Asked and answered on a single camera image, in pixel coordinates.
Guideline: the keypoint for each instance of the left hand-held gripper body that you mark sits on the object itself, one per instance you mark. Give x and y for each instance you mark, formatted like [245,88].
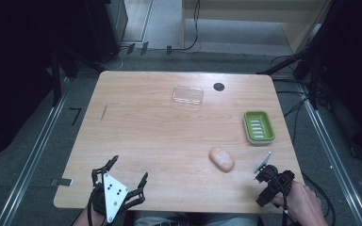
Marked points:
[114,194]

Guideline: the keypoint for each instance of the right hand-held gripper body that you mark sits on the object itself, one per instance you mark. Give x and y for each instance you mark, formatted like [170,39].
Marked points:
[275,182]

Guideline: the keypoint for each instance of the green soap dish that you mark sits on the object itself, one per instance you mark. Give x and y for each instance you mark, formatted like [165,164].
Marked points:
[259,127]

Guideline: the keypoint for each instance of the pink soap bar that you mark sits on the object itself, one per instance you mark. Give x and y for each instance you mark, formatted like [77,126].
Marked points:
[222,159]

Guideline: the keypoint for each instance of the person's right hand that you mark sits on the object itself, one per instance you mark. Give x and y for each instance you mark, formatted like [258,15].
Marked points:
[301,201]

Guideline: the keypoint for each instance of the person's left hand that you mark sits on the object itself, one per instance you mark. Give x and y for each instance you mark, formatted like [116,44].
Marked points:
[86,220]

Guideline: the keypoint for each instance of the silver tape strip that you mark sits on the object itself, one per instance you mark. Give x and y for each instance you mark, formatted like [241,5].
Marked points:
[62,182]

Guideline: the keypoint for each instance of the clear plastic tray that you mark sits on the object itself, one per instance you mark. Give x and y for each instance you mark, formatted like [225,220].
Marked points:
[188,95]

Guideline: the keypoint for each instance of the black stand legs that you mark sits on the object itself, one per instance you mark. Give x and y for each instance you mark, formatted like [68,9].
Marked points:
[290,61]
[61,67]

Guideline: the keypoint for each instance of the black round table grommet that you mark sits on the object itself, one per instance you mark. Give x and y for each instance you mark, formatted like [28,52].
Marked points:
[219,87]

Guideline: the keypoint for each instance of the black cabinet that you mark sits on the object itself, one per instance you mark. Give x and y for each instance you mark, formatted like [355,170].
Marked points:
[106,28]

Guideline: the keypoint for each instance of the light wooden shelf unit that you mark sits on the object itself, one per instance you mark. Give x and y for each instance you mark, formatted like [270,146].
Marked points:
[251,22]

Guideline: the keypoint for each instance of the metal floor rail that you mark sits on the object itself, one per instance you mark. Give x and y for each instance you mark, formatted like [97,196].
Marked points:
[33,153]
[336,160]

